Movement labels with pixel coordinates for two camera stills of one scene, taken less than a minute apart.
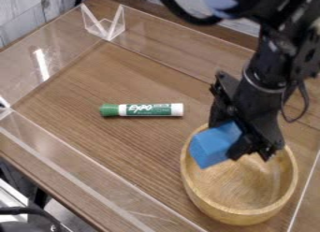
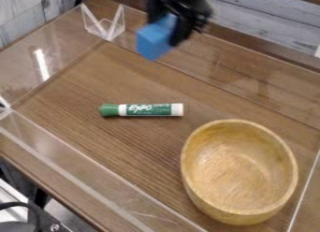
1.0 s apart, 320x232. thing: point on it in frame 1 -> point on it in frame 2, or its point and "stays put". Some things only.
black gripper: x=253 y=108 -> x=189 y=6
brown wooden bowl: x=244 y=191 stays put
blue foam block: x=209 y=145 -> x=154 y=36
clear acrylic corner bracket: x=106 y=28 stays put
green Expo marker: x=170 y=109 stays put
